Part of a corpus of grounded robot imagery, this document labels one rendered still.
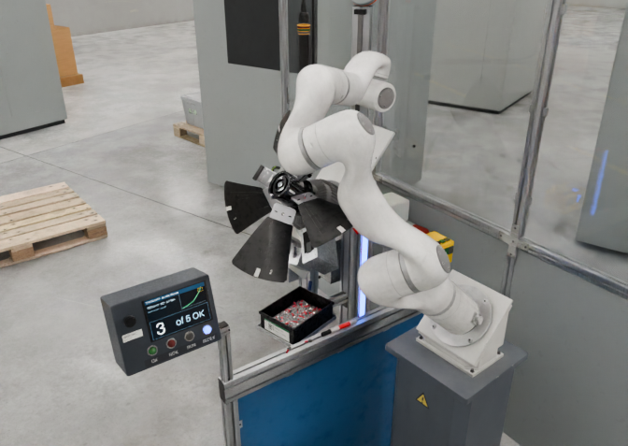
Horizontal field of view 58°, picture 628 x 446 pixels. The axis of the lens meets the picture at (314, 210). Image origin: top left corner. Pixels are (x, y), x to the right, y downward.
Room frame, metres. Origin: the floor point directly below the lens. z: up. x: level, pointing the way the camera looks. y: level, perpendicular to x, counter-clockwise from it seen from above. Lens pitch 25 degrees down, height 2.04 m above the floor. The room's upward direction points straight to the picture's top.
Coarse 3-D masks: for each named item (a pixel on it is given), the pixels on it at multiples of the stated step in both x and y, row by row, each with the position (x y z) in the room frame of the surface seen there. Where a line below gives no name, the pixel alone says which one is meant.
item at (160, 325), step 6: (162, 318) 1.18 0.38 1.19; (150, 324) 1.16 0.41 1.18; (156, 324) 1.17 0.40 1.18; (162, 324) 1.17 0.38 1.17; (168, 324) 1.18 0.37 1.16; (150, 330) 1.16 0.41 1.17; (156, 330) 1.16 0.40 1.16; (162, 330) 1.17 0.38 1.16; (168, 330) 1.18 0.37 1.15; (156, 336) 1.16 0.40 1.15; (162, 336) 1.16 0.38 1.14
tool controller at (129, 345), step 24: (144, 288) 1.23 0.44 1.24; (168, 288) 1.22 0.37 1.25; (192, 288) 1.24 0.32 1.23; (120, 312) 1.14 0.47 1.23; (144, 312) 1.16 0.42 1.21; (168, 312) 1.19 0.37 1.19; (192, 312) 1.22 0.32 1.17; (216, 312) 1.26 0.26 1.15; (120, 336) 1.12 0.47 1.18; (144, 336) 1.15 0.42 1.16; (168, 336) 1.17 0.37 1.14; (216, 336) 1.23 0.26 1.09; (120, 360) 1.13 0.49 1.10; (144, 360) 1.12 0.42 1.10; (168, 360) 1.15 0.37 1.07
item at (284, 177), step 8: (280, 176) 2.01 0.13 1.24; (288, 176) 1.98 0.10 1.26; (272, 184) 2.01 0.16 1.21; (288, 184) 1.94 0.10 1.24; (296, 184) 1.96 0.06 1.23; (304, 184) 2.04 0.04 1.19; (312, 184) 2.03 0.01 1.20; (272, 192) 1.98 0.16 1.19; (280, 192) 1.95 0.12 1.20; (288, 192) 1.93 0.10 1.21; (296, 192) 1.95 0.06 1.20; (304, 192) 2.00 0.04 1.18; (312, 192) 1.99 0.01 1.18; (280, 200) 1.94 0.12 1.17; (288, 200) 1.94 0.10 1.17; (296, 208) 1.98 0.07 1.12
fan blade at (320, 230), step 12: (300, 204) 1.88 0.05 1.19; (312, 204) 1.87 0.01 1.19; (324, 204) 1.88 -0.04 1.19; (312, 216) 1.80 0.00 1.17; (324, 216) 1.79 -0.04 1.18; (336, 216) 1.79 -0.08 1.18; (312, 228) 1.75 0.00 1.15; (324, 228) 1.74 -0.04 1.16; (336, 228) 1.73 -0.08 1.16; (348, 228) 1.72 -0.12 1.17; (312, 240) 1.70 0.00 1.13; (324, 240) 1.69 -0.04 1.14
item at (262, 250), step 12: (264, 228) 1.90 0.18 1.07; (276, 228) 1.90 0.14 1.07; (288, 228) 1.91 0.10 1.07; (252, 240) 1.88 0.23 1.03; (264, 240) 1.87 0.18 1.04; (276, 240) 1.87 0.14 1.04; (288, 240) 1.88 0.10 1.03; (240, 252) 1.86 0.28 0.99; (252, 252) 1.85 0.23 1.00; (264, 252) 1.84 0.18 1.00; (276, 252) 1.85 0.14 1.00; (288, 252) 1.85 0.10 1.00; (240, 264) 1.83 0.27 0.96; (252, 264) 1.82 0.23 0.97; (264, 264) 1.82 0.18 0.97; (276, 264) 1.82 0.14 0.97; (288, 264) 1.82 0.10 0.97; (264, 276) 1.79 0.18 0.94; (276, 276) 1.78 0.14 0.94
